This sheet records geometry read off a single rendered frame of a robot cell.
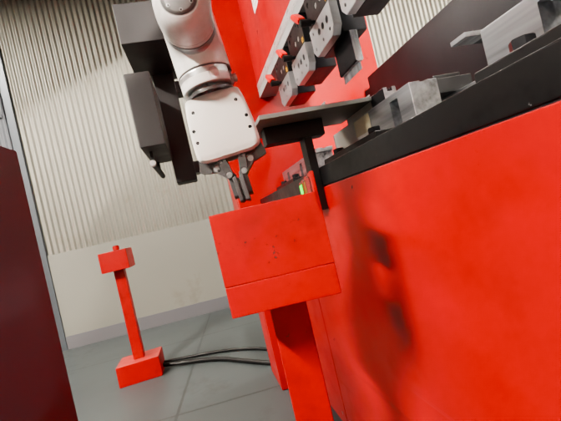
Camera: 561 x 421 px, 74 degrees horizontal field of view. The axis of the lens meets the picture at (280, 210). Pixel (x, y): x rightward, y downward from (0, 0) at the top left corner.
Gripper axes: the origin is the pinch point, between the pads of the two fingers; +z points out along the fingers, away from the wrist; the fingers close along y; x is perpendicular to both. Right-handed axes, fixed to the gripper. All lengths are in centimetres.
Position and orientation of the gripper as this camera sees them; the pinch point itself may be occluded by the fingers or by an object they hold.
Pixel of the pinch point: (242, 189)
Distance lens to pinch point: 58.0
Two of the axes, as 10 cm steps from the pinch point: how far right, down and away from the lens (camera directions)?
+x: 0.2, -0.1, -10.0
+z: 3.1, 9.5, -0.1
